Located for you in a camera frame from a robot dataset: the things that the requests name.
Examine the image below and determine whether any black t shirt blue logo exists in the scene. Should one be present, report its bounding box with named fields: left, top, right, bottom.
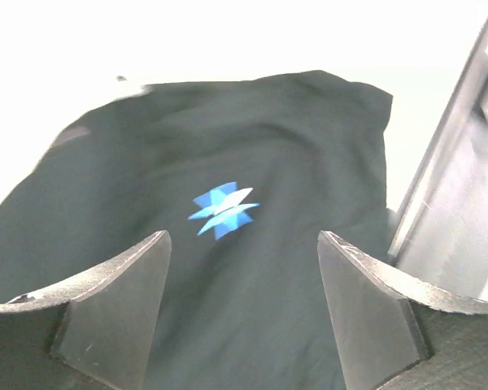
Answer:
left=0, top=71, right=393, bottom=389

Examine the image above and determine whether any aluminium frame rail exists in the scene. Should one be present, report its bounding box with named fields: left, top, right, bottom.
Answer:
left=389, top=17, right=488, bottom=301

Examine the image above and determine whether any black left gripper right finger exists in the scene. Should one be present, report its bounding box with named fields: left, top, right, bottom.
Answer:
left=317, top=232, right=488, bottom=390

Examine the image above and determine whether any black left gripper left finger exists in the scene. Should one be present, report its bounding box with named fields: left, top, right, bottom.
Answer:
left=0, top=231, right=172, bottom=390

